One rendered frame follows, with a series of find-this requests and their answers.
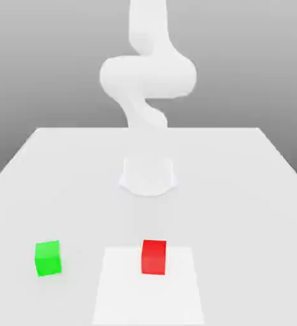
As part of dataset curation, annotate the small red cube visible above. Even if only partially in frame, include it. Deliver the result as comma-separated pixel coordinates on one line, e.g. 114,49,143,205
141,239,167,276

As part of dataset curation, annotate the small green cube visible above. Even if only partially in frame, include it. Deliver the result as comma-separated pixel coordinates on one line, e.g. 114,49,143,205
34,239,63,277

